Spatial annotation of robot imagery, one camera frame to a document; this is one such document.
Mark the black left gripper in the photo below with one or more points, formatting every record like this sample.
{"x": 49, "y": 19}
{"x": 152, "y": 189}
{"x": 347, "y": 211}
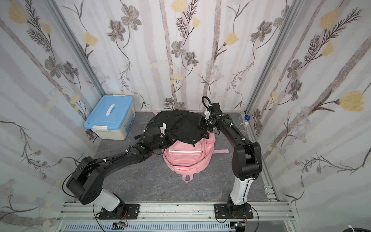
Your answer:
{"x": 169, "y": 139}

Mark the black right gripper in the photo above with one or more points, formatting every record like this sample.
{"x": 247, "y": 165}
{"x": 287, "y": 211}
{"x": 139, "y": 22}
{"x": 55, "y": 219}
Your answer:
{"x": 205, "y": 122}

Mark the black fabric backpack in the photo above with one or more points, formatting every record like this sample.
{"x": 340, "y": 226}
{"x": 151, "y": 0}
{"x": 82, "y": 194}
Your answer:
{"x": 181, "y": 126}

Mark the pink school backpack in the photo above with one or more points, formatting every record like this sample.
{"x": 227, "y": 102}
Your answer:
{"x": 188, "y": 160}

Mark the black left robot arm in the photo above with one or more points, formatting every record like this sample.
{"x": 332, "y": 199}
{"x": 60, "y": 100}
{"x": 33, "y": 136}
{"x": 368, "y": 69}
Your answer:
{"x": 86, "y": 182}

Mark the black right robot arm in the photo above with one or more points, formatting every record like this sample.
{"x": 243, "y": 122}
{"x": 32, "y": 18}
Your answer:
{"x": 246, "y": 159}

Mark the clear glass flask blue cap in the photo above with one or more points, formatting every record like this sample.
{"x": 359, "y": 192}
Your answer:
{"x": 243, "y": 123}

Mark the blue lidded storage box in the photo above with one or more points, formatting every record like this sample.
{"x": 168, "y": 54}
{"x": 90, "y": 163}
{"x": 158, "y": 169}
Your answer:
{"x": 112, "y": 117}

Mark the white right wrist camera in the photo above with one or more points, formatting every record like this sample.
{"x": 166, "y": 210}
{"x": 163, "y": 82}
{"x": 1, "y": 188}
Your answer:
{"x": 207, "y": 114}

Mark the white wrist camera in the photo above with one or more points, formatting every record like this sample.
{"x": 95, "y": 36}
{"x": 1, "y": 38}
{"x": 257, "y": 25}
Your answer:
{"x": 207, "y": 114}
{"x": 163, "y": 129}

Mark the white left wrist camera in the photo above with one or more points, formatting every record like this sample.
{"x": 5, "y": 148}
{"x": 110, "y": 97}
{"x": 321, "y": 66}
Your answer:
{"x": 163, "y": 129}

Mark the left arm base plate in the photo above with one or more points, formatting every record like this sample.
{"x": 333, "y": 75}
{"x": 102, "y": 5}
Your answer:
{"x": 123, "y": 211}

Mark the white slotted cable duct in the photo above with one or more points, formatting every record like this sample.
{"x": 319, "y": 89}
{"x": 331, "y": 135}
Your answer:
{"x": 149, "y": 227}

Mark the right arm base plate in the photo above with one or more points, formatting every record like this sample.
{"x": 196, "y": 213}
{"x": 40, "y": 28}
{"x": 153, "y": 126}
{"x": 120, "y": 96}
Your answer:
{"x": 230, "y": 211}

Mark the aluminium front rail frame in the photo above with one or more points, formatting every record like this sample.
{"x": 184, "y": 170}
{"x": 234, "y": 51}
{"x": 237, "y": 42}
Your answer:
{"x": 268, "y": 216}

